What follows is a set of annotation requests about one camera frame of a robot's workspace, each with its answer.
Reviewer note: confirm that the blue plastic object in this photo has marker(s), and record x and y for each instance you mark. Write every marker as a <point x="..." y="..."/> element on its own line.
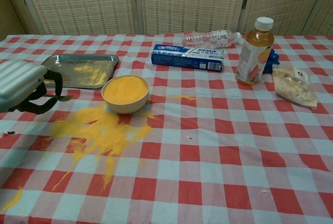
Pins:
<point x="271" y="61"/>

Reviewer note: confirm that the dark metal spoon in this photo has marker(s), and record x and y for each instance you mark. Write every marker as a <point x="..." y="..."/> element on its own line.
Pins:
<point x="65" y="98"/>

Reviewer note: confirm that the rectangular metal tray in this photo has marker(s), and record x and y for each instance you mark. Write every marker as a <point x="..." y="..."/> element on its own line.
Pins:
<point x="86" y="70"/>

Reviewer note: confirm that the yellow powder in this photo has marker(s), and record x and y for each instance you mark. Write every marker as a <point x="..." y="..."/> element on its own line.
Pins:
<point x="104" y="130"/>

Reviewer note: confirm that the beige woven folding screen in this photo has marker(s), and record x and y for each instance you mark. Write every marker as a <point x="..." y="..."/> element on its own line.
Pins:
<point x="78" y="0"/>

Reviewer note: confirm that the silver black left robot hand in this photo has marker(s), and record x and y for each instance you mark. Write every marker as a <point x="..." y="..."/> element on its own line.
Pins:
<point x="20" y="78"/>

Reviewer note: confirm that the small black debris piece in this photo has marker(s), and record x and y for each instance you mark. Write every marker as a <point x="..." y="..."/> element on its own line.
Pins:
<point x="10" y="132"/>

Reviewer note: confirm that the orange tea bottle white cap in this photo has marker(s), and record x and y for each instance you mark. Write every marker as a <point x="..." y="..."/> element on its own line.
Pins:
<point x="253" y="57"/>

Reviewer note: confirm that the red white checkered tablecloth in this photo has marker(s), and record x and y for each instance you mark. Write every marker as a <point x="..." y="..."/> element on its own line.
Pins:
<point x="208" y="156"/>

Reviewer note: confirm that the clear plastic water bottle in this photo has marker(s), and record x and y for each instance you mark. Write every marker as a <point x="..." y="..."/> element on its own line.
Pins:
<point x="205" y="39"/>

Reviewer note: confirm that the clear snack bag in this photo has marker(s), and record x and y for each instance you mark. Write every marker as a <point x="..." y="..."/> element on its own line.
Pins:
<point x="294" y="87"/>

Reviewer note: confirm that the blue white toothpaste box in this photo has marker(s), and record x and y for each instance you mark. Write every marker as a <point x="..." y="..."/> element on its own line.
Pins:
<point x="182" y="59"/>

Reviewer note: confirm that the yellow food scrap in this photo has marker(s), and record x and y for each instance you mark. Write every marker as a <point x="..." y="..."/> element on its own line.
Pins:
<point x="186" y="97"/>

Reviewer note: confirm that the beige round bowl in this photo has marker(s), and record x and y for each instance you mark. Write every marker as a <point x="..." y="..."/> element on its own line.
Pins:
<point x="125" y="107"/>

